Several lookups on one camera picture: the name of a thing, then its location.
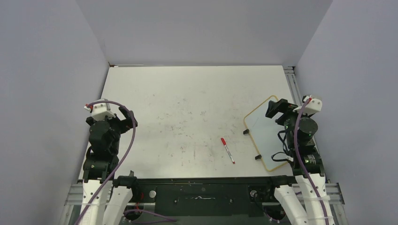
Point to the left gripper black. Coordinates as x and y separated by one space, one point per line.
126 124

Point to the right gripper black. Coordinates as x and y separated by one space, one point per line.
282 105

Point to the yellow framed whiteboard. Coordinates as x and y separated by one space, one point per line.
263 133

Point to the red whiteboard marker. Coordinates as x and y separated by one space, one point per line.
227 149

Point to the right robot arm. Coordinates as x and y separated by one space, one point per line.
302 155

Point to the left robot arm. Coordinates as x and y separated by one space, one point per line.
105 197

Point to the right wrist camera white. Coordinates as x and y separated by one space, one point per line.
312 104

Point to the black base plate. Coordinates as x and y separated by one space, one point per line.
208 196

